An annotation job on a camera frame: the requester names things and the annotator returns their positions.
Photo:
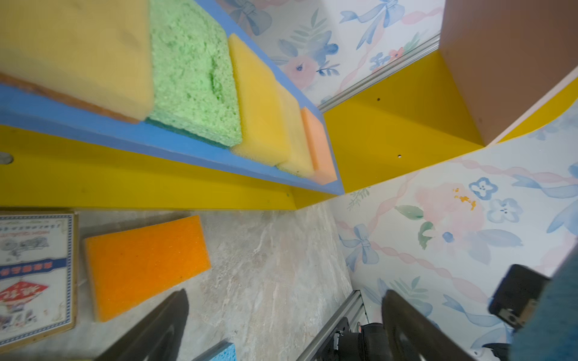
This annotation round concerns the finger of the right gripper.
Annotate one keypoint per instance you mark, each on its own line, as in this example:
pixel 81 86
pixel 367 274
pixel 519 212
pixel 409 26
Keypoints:
pixel 517 296

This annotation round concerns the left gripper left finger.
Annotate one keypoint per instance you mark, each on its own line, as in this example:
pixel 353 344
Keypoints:
pixel 158 336

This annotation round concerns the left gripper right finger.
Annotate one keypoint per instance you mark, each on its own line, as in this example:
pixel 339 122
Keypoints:
pixel 400 318

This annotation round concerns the blue sponge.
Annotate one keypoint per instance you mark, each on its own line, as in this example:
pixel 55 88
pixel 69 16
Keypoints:
pixel 223 351
pixel 551 334

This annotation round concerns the blue sponge front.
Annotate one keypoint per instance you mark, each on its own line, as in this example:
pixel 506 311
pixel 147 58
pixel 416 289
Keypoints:
pixel 223 351

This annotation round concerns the dark orange sponge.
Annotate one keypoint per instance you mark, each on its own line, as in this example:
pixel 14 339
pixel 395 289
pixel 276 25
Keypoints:
pixel 128 268

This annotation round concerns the light orange sponge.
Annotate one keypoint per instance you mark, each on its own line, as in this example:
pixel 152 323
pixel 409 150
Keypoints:
pixel 323 164

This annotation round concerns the tan yellow sponge front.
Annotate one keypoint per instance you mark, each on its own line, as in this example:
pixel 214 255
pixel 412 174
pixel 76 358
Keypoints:
pixel 299 161

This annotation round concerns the deep yellow sponge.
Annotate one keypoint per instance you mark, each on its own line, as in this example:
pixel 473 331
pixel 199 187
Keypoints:
pixel 264 137

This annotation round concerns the green sponge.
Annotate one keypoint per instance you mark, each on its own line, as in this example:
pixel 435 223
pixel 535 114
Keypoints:
pixel 194 87

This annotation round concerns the dull yellow sponge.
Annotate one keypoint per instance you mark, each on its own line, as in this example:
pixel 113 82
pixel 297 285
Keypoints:
pixel 92 55

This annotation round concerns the yellow shelf pink blue boards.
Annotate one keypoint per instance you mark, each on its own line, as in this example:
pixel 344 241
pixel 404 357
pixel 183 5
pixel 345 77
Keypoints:
pixel 497 70

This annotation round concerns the playing card box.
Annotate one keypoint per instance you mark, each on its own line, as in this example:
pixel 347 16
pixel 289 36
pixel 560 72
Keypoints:
pixel 39 260

